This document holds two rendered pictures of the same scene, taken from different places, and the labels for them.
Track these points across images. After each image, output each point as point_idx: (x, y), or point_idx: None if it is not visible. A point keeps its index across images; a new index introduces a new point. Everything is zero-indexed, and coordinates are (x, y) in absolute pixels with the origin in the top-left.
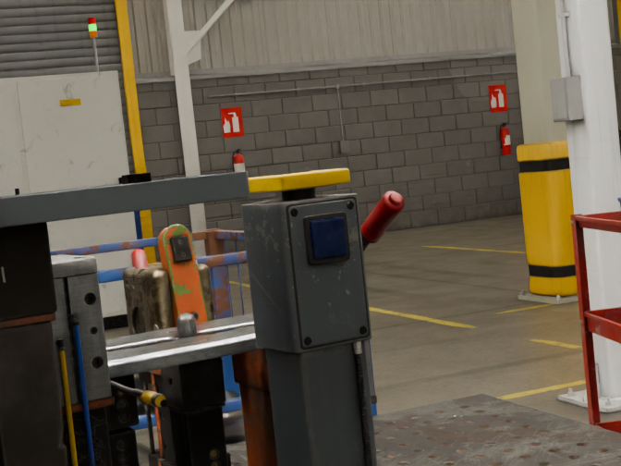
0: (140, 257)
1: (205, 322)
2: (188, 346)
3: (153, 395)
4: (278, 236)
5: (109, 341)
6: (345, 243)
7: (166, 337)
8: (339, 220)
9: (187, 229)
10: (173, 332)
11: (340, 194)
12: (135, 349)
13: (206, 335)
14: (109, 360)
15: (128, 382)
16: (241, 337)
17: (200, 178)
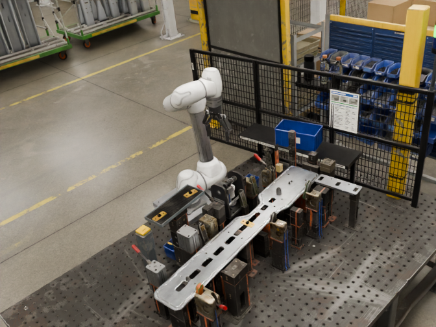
0: (222, 305)
1: (191, 292)
2: (180, 268)
3: (168, 241)
4: None
5: (204, 276)
6: None
7: (192, 279)
8: None
9: (196, 286)
10: (193, 283)
11: (137, 233)
12: (192, 269)
13: (183, 279)
14: (190, 259)
15: None
16: (172, 274)
17: (148, 213)
